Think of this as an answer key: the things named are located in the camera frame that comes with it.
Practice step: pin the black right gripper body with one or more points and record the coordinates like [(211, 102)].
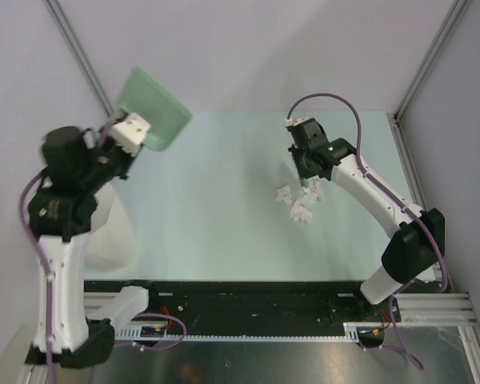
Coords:
[(300, 158)]

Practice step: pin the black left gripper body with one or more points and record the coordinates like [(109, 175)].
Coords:
[(110, 160)]

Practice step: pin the green plastic dustpan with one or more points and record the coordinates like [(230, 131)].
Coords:
[(141, 94)]

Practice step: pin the green hand brush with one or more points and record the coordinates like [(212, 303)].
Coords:
[(304, 182)]

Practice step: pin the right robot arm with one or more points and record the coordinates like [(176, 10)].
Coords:
[(417, 236)]

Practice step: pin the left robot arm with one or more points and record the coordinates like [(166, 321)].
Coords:
[(57, 221)]

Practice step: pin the crumpled white paper scrap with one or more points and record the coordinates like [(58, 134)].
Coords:
[(284, 195), (300, 213), (312, 192)]

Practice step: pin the white plastic bin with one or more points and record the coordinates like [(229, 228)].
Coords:
[(113, 241)]

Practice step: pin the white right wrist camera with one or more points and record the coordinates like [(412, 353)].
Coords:
[(290, 122)]

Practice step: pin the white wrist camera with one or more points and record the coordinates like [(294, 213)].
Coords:
[(290, 122), (130, 133)]

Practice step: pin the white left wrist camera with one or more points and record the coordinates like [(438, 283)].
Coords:
[(130, 133)]

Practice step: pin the aluminium frame rail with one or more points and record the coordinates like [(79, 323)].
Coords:
[(436, 310)]

